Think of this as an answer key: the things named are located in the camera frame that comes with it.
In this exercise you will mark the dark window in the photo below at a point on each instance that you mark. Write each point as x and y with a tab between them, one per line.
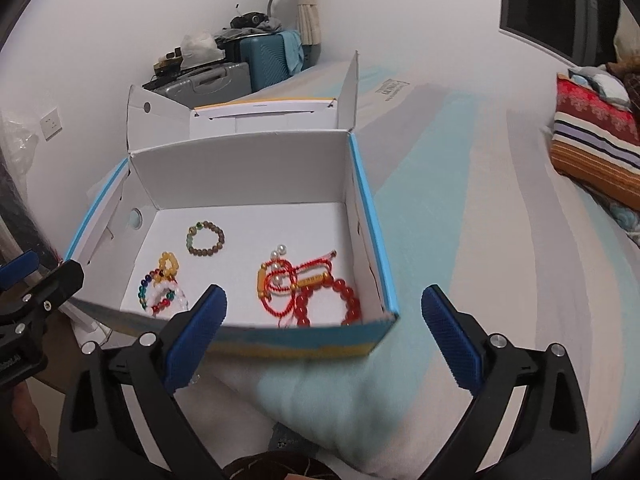
540	0

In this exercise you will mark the grey white cloth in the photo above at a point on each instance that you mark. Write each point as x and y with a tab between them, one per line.
600	82

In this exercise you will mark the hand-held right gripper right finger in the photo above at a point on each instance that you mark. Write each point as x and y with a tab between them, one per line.
452	340

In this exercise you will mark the white cardboard box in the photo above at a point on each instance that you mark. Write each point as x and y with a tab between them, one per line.
250	170

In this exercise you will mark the clear plastic bag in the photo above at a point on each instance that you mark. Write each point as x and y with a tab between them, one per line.
20	160

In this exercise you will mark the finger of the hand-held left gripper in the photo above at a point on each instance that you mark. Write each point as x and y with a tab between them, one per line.
60	285
20	270

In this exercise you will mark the beige curtain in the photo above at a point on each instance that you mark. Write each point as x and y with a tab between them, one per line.
307	5

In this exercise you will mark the teal suitcase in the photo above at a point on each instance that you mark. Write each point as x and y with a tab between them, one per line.
265	62

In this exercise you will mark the striped bed sheet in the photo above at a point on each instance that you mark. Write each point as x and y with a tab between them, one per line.
475	210

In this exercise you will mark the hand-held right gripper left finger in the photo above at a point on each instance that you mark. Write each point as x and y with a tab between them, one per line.
195	340

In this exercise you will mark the dark patterned clothing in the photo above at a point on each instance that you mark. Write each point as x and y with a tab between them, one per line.
260	467

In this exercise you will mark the black bag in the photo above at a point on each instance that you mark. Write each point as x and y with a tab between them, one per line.
252	21

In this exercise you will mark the striped orange pillow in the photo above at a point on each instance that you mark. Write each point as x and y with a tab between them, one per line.
595	150

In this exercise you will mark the white plastic bag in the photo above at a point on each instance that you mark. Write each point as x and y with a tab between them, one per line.
200	47

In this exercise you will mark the white wall socket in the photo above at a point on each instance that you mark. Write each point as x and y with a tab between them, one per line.
51	124

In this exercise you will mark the person's left forearm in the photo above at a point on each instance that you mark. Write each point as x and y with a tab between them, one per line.
30	425

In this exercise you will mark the teal cloth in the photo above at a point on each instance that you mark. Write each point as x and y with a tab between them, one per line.
291	50

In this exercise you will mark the grey suitcase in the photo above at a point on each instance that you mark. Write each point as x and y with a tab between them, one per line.
210	82

